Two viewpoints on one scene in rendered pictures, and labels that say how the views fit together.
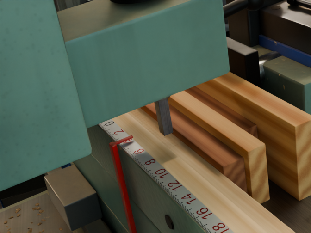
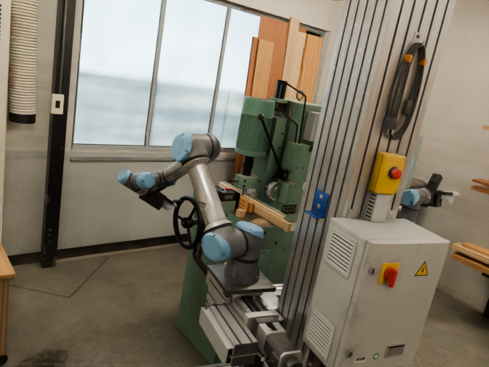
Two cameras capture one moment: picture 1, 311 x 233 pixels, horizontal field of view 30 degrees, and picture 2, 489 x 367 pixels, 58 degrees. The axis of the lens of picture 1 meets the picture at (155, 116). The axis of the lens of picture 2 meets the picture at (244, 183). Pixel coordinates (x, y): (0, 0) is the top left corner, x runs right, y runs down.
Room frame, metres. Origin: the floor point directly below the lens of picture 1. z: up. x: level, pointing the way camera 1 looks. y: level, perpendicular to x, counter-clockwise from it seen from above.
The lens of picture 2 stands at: (2.78, -0.71, 1.65)
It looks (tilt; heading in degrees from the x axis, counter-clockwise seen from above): 14 degrees down; 163
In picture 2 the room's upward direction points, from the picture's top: 10 degrees clockwise
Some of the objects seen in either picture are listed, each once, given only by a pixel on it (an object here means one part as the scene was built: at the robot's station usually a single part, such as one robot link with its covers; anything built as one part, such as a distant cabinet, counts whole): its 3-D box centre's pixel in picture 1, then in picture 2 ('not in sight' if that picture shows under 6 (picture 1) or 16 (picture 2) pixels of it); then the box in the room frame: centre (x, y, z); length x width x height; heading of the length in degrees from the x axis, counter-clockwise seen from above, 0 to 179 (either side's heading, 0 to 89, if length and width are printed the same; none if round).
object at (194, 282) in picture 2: not in sight; (241, 285); (0.38, 0.10, 0.36); 0.58 x 0.45 x 0.71; 113
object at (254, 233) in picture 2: not in sight; (247, 239); (1.16, -0.17, 0.98); 0.13 x 0.12 x 0.14; 122
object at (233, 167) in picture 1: (174, 136); not in sight; (0.47, -0.01, 0.92); 0.20 x 0.02 x 0.05; 23
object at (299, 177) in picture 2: not in sight; (286, 160); (0.32, 0.26, 1.16); 0.22 x 0.22 x 0.72; 23
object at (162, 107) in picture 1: (162, 107); not in sight; (0.43, -0.01, 0.97); 0.01 x 0.01 x 0.05; 23
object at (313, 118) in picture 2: not in sight; (315, 127); (0.44, 0.34, 1.40); 0.10 x 0.06 x 0.16; 113
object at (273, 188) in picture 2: not in sight; (275, 190); (0.49, 0.16, 1.02); 0.12 x 0.03 x 0.12; 113
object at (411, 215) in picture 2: not in sight; (404, 216); (1.06, 0.61, 1.12); 0.11 x 0.08 x 0.11; 25
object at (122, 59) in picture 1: (128, 56); (247, 182); (0.42, 0.01, 1.03); 0.14 x 0.07 x 0.09; 113
